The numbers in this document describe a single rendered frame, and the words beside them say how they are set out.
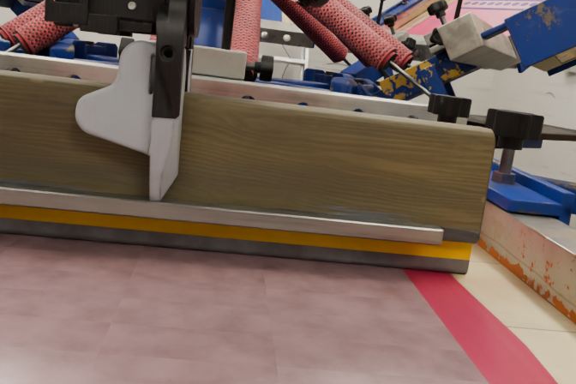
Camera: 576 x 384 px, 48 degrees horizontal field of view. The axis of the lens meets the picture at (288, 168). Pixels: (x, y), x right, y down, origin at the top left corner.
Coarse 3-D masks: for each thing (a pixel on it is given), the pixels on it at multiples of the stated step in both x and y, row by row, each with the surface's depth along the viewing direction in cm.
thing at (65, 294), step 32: (0, 256) 36; (32, 256) 37; (64, 256) 37; (96, 256) 38; (128, 256) 39; (0, 288) 32; (32, 288) 32; (64, 288) 33; (96, 288) 33; (0, 320) 29; (32, 320) 29; (64, 320) 29; (96, 320) 30; (0, 352) 26; (32, 352) 26; (64, 352) 26; (96, 352) 27
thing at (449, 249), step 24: (0, 216) 39; (24, 216) 40; (48, 216) 40; (72, 216) 40; (96, 216) 40; (120, 216) 40; (264, 240) 41; (288, 240) 42; (312, 240) 42; (336, 240) 42; (360, 240) 42
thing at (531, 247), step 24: (504, 216) 48; (528, 216) 47; (480, 240) 51; (504, 240) 47; (528, 240) 44; (552, 240) 41; (504, 264) 47; (528, 264) 43; (552, 264) 40; (552, 288) 40
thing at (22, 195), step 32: (0, 192) 37; (32, 192) 37; (64, 192) 38; (96, 192) 39; (224, 224) 39; (256, 224) 39; (288, 224) 39; (320, 224) 39; (352, 224) 40; (384, 224) 40; (416, 224) 41
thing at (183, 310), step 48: (144, 288) 34; (192, 288) 35; (240, 288) 36; (288, 288) 37; (336, 288) 38; (384, 288) 39; (432, 288) 40; (144, 336) 29; (192, 336) 29; (240, 336) 30; (288, 336) 31; (336, 336) 31; (384, 336) 32; (432, 336) 33; (480, 336) 34
